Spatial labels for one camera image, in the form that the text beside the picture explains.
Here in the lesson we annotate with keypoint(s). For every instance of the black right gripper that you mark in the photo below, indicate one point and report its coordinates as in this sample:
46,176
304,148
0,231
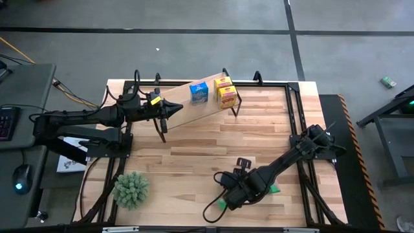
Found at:
233,181

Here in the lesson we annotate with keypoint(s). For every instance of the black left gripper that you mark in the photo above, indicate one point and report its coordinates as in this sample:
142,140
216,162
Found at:
152,108

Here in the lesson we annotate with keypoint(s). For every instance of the blue Rice Krispies cereal box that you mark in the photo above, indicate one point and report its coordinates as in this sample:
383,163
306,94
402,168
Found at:
199,92

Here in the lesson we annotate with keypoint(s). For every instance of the green Apple Jacks cereal box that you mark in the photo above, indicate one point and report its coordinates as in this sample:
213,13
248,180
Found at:
222,204
275,189

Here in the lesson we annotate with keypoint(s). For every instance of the yellow Corn Pops cereal box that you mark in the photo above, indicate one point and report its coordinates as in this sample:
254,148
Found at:
223,82
228,98

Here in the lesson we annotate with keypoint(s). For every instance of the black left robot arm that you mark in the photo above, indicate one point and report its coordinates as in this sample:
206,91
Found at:
81,118

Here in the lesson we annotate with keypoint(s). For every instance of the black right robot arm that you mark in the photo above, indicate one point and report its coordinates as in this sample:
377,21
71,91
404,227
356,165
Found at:
284,158

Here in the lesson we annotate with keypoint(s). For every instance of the wooden shelf black metal legs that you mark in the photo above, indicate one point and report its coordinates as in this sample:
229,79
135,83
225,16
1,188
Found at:
187,113

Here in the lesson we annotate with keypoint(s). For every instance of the green artificial plant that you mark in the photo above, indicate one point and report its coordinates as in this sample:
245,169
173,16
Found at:
131,191

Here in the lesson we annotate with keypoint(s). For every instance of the black hazard-striped floor mat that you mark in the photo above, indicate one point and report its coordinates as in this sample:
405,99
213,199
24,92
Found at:
349,194

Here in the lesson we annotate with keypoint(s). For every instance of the white cardboard box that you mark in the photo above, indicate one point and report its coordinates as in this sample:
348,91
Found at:
69,163

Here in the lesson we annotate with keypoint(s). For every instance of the grey desk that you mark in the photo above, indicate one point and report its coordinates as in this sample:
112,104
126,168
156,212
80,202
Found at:
29,87

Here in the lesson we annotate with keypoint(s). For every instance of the black metal stand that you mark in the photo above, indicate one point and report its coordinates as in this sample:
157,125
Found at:
388,136

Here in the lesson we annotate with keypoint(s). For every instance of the black backlit keyboard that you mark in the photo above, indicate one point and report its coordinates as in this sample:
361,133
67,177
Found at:
8,124

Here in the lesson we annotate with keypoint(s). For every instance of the black computer mouse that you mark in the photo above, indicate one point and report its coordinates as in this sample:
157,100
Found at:
22,178

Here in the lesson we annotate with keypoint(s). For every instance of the small green packet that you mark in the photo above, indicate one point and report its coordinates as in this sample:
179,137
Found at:
388,82

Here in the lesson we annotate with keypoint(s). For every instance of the person's shoe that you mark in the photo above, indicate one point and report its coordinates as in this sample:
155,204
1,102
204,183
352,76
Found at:
406,225

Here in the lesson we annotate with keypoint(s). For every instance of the black metal table frame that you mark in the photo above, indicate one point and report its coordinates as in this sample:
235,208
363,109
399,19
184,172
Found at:
275,84

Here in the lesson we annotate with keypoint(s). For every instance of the white metal bracket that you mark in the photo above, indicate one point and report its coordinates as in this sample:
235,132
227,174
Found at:
300,230
121,229

